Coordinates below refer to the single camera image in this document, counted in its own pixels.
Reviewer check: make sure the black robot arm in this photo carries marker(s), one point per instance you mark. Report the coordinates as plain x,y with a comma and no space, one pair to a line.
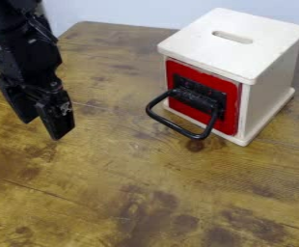
18,18

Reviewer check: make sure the black metal drawer handle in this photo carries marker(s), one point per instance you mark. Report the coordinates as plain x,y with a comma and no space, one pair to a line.
199,97

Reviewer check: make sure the white wooden box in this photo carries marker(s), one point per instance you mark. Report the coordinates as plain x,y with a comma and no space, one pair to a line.
252,51

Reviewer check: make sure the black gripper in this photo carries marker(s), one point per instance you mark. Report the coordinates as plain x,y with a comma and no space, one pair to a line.
29,59

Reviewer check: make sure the red drawer front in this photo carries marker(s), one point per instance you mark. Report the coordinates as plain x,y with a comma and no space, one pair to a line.
227,125

